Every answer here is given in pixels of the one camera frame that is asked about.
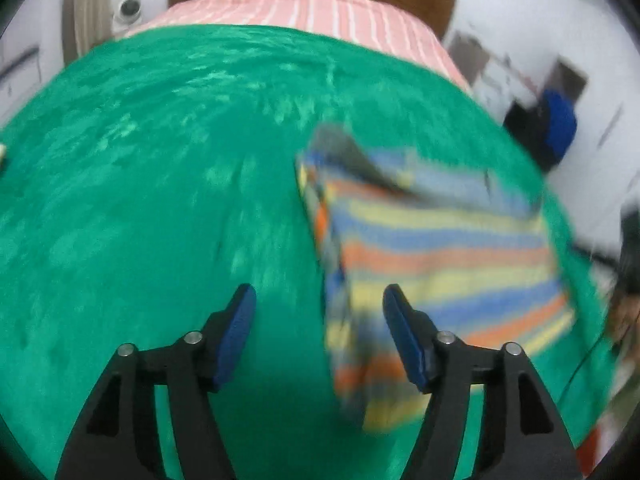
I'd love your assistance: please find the black clothes pile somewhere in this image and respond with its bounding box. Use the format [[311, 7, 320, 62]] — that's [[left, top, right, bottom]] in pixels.
[[503, 101, 559, 174]]

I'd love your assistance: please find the small white fan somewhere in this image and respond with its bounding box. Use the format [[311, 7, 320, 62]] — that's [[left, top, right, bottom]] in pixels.
[[114, 0, 142, 26]]

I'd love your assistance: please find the green patterned bedspread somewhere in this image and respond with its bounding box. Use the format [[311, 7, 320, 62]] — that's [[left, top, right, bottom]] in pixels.
[[1, 25, 613, 479]]

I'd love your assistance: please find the multicolour striped knit sweater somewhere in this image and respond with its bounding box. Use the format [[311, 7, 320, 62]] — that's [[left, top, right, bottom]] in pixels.
[[296, 125, 574, 432]]

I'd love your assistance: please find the white desk cabinet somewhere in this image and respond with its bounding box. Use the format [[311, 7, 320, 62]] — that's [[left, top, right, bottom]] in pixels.
[[448, 32, 537, 124]]

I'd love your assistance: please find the pink striped bed sheet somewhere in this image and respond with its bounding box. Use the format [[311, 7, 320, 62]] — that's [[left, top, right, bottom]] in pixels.
[[125, 0, 471, 92]]

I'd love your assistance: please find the beige curtain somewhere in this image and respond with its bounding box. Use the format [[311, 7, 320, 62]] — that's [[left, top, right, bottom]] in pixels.
[[62, 0, 112, 66]]

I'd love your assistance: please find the blue garment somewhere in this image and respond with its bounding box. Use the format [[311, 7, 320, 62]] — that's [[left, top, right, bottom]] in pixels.
[[542, 89, 577, 162]]

